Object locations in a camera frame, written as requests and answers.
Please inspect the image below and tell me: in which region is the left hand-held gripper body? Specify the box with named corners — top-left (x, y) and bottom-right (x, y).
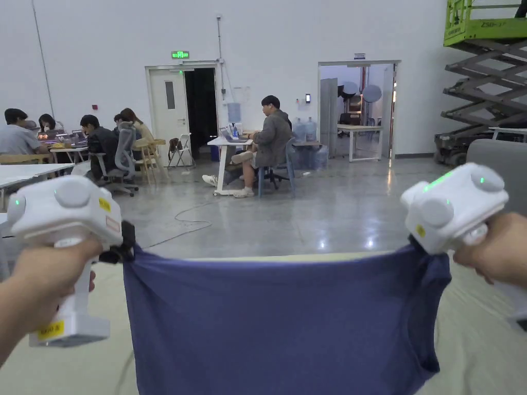
top-left (6, 174), bottom-right (137, 349)

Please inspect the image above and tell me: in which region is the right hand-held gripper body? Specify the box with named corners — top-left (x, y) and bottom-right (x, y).
top-left (400, 162), bottom-right (527, 331)

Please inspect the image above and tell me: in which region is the dark blue shirt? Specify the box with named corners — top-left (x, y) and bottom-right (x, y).
top-left (122, 242), bottom-right (453, 395)

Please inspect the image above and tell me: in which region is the person's right hand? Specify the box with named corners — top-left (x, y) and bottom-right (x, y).
top-left (452, 211), bottom-right (527, 285)

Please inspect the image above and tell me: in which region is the person's left hand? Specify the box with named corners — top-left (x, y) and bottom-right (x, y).
top-left (0, 237), bottom-right (104, 372)

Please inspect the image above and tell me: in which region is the table with laptops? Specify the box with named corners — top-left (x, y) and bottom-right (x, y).
top-left (36, 129), bottom-right (90, 165)

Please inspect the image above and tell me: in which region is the grey padded headboard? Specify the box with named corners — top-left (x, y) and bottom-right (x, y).
top-left (466, 138), bottom-right (527, 219)

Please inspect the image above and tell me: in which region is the group of people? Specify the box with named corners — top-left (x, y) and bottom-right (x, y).
top-left (0, 107), bottom-right (155, 184)

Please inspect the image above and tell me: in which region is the grey office chair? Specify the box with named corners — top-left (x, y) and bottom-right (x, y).
top-left (91, 122), bottom-right (140, 198)

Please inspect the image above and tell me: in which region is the wooden chair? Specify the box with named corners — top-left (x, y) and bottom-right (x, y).
top-left (132, 138), bottom-right (170, 184)

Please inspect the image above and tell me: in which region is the white table with wooden top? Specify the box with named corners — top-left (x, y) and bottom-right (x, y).
top-left (337, 123), bottom-right (384, 163)

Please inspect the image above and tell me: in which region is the folding chair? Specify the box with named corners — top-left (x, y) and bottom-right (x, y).
top-left (167, 132), bottom-right (195, 169)

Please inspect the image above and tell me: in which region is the green scissor lift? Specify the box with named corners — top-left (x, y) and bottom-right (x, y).
top-left (433, 0), bottom-right (527, 166)

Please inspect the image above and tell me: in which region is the bed with beige sheet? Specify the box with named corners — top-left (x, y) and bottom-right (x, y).
top-left (0, 246), bottom-right (527, 395)

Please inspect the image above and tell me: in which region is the white door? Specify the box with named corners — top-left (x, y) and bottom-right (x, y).
top-left (148, 67), bottom-right (191, 168)

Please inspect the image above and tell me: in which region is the white desk with laptop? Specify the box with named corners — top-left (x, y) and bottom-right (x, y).
top-left (206, 127), bottom-right (264, 197)

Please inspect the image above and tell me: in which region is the floor cable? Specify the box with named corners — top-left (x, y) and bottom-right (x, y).
top-left (148, 190), bottom-right (219, 248)

